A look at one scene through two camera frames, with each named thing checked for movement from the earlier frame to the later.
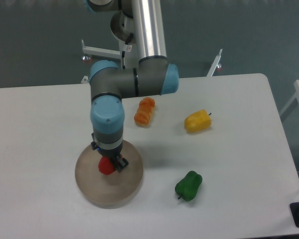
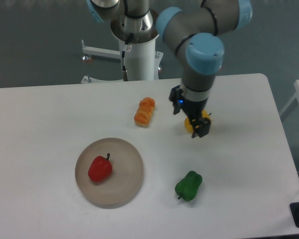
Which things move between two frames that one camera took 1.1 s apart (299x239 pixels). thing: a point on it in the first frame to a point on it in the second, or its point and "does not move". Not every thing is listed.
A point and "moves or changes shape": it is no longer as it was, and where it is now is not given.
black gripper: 111,149 to 194,109
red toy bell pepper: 105,166 moves or changes shape
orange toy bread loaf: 145,111 does not move
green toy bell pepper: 188,186 does not move
